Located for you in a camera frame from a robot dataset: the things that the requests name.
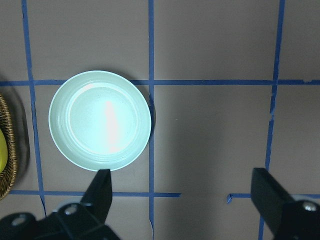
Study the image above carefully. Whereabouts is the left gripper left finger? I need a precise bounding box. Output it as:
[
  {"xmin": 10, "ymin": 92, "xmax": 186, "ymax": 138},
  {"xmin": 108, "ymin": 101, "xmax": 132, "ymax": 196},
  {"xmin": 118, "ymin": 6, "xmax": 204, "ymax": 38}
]
[{"xmin": 80, "ymin": 169, "xmax": 112, "ymax": 224}]

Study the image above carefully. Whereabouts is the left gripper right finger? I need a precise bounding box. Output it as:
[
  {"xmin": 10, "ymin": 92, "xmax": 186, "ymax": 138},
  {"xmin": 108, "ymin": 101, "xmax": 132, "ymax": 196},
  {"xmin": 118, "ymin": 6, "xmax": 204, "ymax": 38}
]
[{"xmin": 250, "ymin": 167, "xmax": 294, "ymax": 232}]

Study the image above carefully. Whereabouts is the light green plate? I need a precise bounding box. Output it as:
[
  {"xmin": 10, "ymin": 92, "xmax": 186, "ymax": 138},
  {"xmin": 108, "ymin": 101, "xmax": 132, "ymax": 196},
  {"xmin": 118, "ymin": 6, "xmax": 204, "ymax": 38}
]
[{"xmin": 48, "ymin": 70, "xmax": 152, "ymax": 171}]

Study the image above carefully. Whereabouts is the yellow banana bunch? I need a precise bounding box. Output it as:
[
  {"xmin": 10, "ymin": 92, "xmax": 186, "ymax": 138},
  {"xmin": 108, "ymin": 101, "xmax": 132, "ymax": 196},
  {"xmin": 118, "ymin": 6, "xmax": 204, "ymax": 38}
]
[{"xmin": 0, "ymin": 130, "xmax": 8, "ymax": 173}]

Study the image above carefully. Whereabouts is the woven wicker basket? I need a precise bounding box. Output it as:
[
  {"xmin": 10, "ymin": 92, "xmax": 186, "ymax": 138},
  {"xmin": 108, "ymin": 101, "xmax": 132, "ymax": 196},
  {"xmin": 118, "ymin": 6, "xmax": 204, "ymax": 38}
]
[{"xmin": 0, "ymin": 95, "xmax": 19, "ymax": 201}]

